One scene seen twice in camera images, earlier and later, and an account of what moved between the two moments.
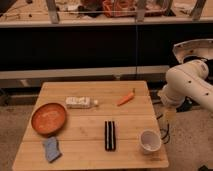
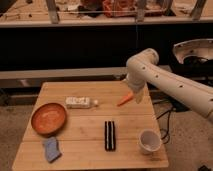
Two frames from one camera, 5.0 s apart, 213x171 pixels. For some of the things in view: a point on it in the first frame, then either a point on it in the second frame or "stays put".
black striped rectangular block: (110, 136) stays put
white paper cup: (150, 140) stays put
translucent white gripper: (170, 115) -> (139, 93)
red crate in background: (119, 8) stays put
